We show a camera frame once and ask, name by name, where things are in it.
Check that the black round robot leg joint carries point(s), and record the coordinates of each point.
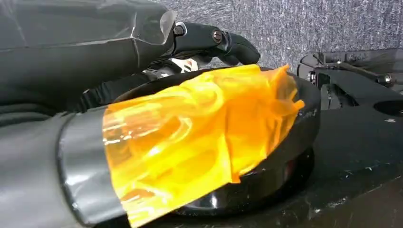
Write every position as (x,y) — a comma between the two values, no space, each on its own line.
(283,176)

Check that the black robot ankle linkage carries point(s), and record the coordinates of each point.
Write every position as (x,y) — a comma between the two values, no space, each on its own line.
(346,85)

